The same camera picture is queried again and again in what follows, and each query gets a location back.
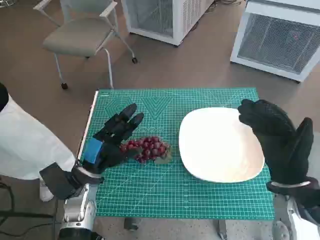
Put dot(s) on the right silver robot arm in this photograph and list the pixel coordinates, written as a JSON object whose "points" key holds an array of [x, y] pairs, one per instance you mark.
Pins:
{"points": [[285, 215]]}

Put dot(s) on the red toy grape bunch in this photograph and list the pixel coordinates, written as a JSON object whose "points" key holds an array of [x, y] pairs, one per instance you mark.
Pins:
{"points": [[150, 147]]}

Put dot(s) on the white mesh cabinet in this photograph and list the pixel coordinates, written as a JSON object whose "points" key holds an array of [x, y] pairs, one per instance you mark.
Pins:
{"points": [[178, 22], [272, 42]]}

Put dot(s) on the white plate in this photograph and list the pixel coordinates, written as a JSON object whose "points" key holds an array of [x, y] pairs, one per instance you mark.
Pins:
{"points": [[212, 147]]}

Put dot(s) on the right black gloved robot hand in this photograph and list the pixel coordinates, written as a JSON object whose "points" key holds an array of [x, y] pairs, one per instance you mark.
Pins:
{"points": [[280, 140]]}

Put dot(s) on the black floor bar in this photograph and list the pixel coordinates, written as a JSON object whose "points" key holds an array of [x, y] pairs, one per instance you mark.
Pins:
{"points": [[27, 215]]}

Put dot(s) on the left bare black robot hand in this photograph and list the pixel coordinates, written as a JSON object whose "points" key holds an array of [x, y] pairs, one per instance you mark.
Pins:
{"points": [[112, 152]]}

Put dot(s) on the grey metal table leg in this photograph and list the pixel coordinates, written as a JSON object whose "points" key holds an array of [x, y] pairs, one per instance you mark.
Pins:
{"points": [[131, 223], [222, 228]]}

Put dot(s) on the green cutting mat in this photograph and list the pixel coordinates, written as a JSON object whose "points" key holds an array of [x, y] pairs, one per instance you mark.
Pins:
{"points": [[162, 190]]}

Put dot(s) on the grey chair with white frame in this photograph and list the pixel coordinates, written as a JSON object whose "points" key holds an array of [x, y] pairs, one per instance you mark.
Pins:
{"points": [[75, 37]]}

